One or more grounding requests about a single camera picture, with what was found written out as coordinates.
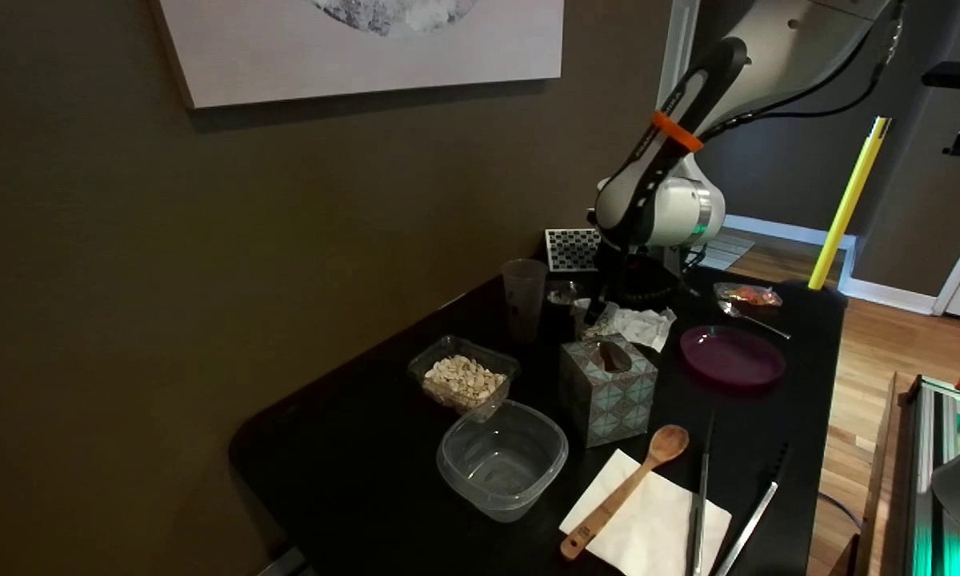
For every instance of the crumpled white napkin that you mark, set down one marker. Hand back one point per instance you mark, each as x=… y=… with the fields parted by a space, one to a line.
x=641 y=328

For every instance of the purple plate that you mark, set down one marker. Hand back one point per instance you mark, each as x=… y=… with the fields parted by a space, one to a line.
x=732 y=358

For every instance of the patterned tissue box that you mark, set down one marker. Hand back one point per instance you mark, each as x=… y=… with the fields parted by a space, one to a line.
x=606 y=390

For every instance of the yellow stick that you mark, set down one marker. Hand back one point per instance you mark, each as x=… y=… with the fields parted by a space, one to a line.
x=848 y=199

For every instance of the flat white napkin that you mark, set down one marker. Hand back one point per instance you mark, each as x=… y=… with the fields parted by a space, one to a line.
x=649 y=536

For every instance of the empty clear plastic container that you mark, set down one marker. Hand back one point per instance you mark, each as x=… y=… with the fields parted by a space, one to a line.
x=505 y=465

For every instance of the wall picture canvas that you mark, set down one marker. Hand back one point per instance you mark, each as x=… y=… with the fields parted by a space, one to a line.
x=238 y=54

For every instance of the clear plastic wrapper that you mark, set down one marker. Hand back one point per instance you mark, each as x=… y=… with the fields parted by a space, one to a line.
x=748 y=294

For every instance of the wooden spoon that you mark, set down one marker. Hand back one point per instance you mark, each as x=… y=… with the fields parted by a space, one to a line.
x=666 y=442

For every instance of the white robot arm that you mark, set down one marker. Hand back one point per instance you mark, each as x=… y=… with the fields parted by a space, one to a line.
x=780 y=54

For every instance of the checkered calibration board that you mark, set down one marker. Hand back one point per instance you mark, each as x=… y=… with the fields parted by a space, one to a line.
x=571 y=248

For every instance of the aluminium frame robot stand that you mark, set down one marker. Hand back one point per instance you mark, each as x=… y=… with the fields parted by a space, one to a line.
x=922 y=528

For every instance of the black chopstick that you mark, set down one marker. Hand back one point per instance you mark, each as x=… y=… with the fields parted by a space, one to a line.
x=697 y=521

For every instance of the metal spoon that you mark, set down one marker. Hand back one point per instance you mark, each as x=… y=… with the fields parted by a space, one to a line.
x=741 y=314

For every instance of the plastic container with food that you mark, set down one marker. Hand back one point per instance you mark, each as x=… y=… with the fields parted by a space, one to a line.
x=466 y=375

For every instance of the dark translucent tumbler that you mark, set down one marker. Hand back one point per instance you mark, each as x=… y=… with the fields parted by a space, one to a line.
x=522 y=285

